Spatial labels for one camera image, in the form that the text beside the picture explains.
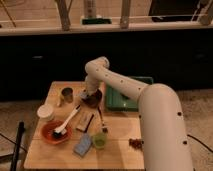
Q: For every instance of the light blue towel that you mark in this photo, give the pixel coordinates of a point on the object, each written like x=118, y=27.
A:
x=83, y=95

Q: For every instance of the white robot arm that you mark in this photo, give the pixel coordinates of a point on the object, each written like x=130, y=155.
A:
x=166, y=146

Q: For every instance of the purple bowl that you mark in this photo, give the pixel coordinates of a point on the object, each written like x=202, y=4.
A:
x=94, y=99

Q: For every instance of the orange bowl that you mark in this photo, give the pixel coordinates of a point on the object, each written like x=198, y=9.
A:
x=49, y=135

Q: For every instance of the green plastic tray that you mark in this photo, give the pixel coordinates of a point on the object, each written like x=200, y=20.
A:
x=116, y=101

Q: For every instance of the metal cup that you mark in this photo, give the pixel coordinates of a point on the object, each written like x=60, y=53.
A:
x=67, y=94

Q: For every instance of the metal fork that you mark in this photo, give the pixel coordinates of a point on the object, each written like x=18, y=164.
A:
x=104, y=127

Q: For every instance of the green small cup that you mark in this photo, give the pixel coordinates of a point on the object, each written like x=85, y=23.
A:
x=99, y=140

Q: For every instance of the brown dried scraps pile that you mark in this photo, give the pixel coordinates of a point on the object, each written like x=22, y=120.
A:
x=135, y=143

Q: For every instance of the white lidded cup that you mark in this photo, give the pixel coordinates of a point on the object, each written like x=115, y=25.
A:
x=45, y=112

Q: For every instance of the green base stand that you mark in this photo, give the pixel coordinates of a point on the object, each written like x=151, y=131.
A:
x=92, y=21

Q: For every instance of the blue sponge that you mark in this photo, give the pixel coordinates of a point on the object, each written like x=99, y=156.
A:
x=84, y=145

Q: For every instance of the black pole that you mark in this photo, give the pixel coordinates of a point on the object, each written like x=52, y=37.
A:
x=16, y=150

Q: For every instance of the white handled brush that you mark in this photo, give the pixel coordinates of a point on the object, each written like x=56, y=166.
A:
x=61, y=130

